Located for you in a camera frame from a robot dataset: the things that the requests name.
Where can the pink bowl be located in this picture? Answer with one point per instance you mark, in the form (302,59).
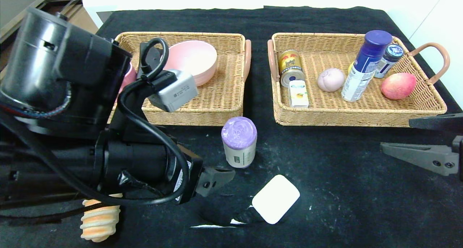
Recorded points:
(195,60)

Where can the wicker basket holding pink mug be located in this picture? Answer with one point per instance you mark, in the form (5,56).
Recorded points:
(224,96)

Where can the mauve round peach bun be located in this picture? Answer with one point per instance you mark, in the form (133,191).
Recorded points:
(331,80)

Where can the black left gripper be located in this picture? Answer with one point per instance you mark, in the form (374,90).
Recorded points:
(188,178)

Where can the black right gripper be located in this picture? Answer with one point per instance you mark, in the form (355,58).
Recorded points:
(459,157)

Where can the striped orange bread roll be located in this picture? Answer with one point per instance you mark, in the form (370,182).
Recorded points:
(99,222)

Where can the white soap bar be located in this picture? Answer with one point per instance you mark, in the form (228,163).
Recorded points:
(275,199)

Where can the red peach fruit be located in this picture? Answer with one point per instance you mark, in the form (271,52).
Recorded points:
(398,86)

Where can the small white juice carton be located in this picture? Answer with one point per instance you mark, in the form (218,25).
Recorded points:
(298,94)

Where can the gold drink can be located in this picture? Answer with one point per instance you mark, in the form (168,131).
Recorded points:
(289,65)

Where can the purple-lidded white jar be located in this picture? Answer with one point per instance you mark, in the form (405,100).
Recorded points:
(238,136)

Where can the black glasses case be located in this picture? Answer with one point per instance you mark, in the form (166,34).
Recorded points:
(152,56)

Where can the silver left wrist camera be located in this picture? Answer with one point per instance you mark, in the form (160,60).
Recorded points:
(173,92)

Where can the small dark blue bottle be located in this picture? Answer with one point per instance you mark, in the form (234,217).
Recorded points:
(390,60)

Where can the blue cap spray can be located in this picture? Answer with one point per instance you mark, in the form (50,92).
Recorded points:
(361,74)

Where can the wicker basket holding food items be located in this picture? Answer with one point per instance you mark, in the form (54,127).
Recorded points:
(322,110)

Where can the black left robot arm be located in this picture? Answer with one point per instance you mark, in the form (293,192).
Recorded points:
(65,60)

